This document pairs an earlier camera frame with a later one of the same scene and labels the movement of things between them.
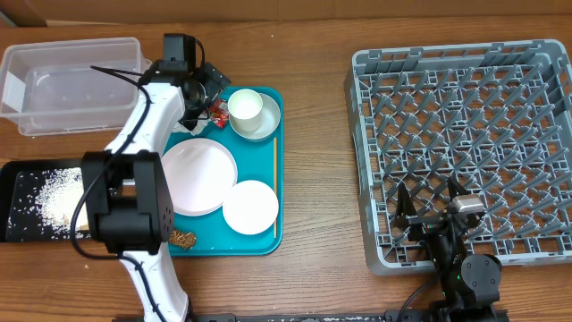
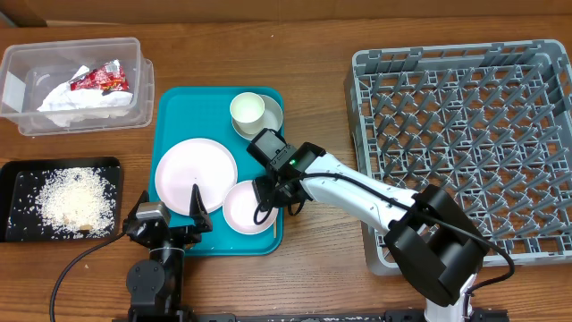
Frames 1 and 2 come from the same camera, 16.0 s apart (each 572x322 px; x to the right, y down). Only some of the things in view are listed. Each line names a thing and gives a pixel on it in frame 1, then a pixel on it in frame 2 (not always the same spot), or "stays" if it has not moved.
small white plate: x=250 y=207 stays
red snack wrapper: x=219 y=112 → x=110 y=76
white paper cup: x=245 y=106 stays
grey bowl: x=271 y=114 stays
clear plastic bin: x=50 y=87 stays
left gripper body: x=210 y=84 → x=184 y=235
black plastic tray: x=37 y=200 stays
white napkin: x=196 y=130 → x=65 y=106
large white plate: x=199 y=173 stays
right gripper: x=405 y=216 → x=261 y=188
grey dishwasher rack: x=496 y=115 stays
